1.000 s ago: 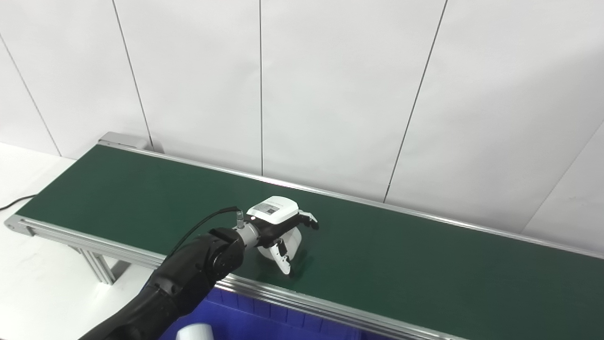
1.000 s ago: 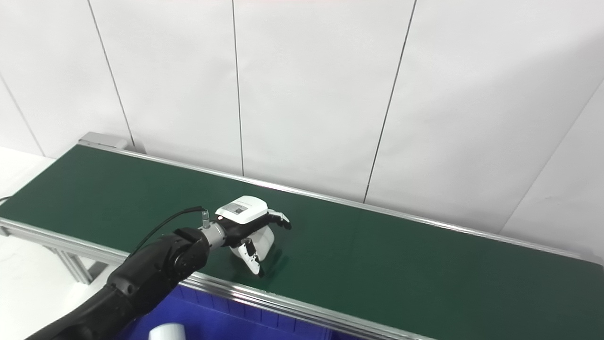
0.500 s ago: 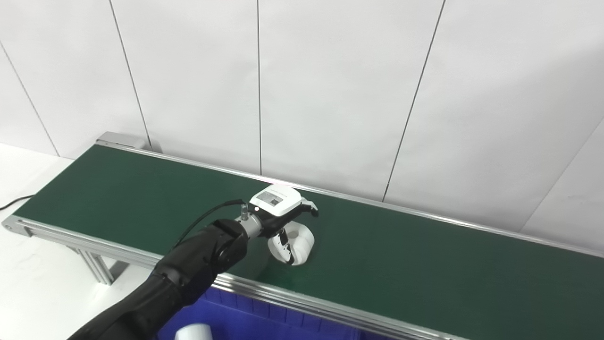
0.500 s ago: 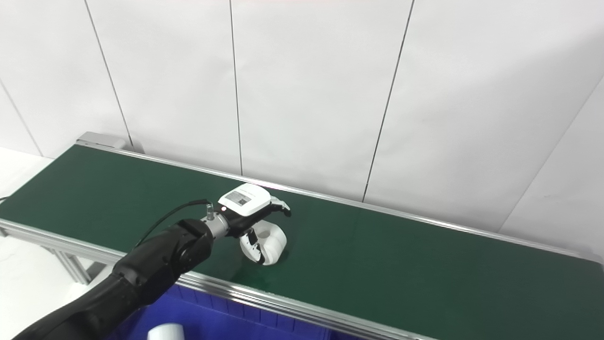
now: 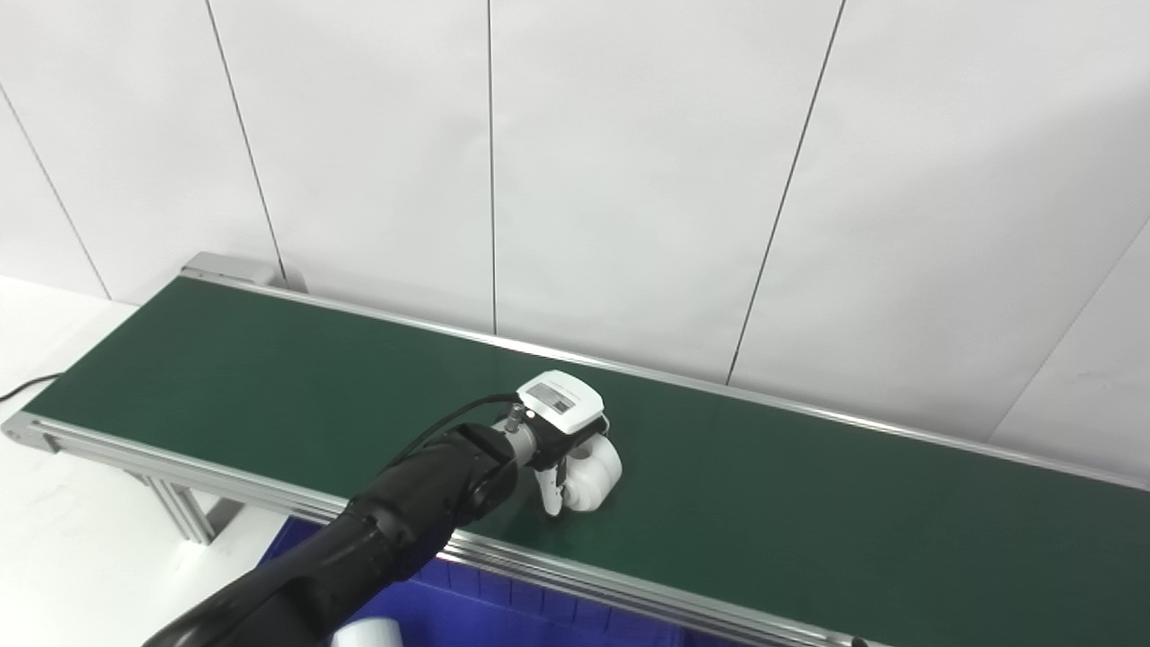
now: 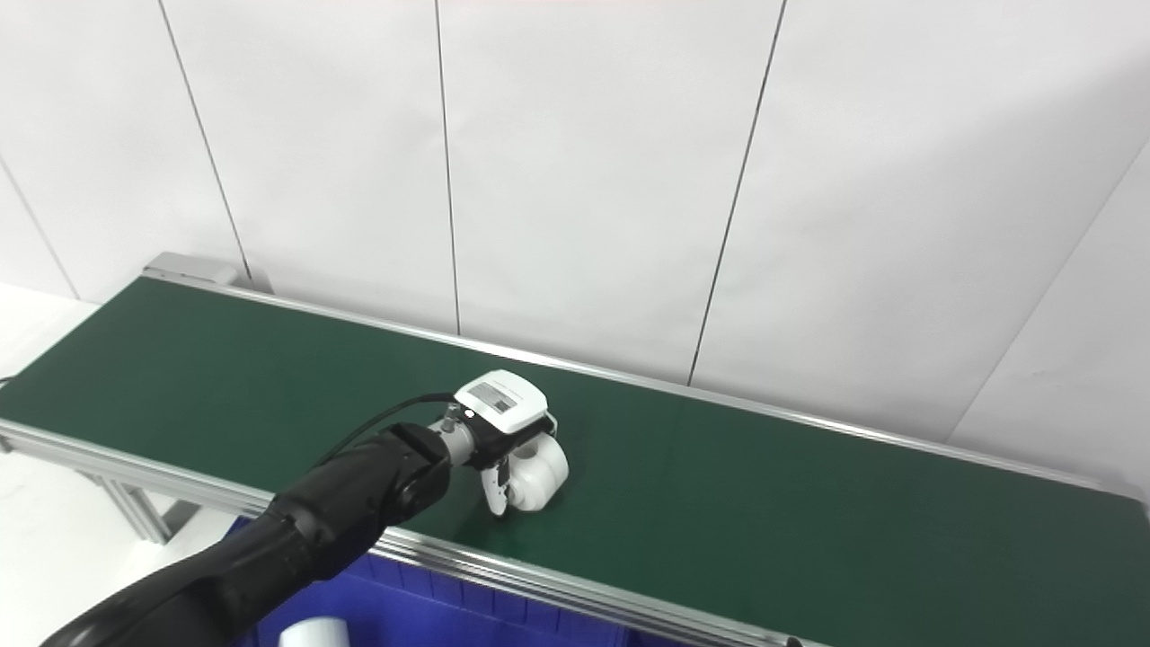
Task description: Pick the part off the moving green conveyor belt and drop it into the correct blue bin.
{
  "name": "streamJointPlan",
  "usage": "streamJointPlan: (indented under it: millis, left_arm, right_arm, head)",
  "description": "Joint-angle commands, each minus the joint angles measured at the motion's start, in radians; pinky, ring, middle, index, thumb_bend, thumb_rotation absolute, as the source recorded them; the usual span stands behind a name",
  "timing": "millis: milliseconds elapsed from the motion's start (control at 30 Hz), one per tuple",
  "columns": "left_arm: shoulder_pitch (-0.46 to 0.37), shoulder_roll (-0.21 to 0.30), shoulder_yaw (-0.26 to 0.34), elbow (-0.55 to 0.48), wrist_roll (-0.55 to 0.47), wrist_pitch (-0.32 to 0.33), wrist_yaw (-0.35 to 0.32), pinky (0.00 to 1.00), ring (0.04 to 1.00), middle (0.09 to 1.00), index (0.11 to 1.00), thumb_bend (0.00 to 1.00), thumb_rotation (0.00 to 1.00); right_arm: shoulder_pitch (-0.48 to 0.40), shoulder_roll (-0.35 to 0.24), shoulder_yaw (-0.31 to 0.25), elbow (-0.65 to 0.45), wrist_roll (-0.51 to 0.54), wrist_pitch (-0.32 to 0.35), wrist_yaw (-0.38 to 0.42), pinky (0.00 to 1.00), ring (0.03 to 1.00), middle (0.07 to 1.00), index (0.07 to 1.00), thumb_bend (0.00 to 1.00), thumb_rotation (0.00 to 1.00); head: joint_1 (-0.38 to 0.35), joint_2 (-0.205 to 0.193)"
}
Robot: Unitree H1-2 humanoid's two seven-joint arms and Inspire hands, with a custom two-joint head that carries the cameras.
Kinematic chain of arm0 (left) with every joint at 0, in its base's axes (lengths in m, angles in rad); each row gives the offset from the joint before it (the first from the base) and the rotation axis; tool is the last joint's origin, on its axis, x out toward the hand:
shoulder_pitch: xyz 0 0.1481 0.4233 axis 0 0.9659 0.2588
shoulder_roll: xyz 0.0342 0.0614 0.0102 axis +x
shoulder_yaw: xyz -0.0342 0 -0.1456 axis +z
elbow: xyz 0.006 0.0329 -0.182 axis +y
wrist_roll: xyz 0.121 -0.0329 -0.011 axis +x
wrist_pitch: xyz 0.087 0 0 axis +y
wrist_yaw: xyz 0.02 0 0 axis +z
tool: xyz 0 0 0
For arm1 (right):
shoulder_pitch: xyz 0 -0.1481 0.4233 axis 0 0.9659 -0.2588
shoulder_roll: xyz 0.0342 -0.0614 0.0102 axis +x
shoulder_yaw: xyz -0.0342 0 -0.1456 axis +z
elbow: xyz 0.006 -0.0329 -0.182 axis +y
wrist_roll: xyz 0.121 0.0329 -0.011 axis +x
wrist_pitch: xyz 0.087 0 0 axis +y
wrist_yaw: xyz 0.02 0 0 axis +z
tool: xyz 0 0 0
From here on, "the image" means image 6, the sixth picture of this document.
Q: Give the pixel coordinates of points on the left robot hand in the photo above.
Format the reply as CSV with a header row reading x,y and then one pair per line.
x,y
503,420

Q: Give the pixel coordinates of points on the white round part with holes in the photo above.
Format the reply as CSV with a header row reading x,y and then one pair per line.
x,y
539,472

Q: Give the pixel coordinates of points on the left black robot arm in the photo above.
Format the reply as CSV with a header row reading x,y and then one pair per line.
x,y
296,539

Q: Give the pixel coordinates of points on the green conveyor belt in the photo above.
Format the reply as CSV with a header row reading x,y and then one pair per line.
x,y
575,485

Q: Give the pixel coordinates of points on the blue plastic bin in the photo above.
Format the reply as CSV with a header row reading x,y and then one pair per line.
x,y
422,607

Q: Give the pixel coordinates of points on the white cylindrical part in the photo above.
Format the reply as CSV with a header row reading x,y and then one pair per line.
x,y
314,632

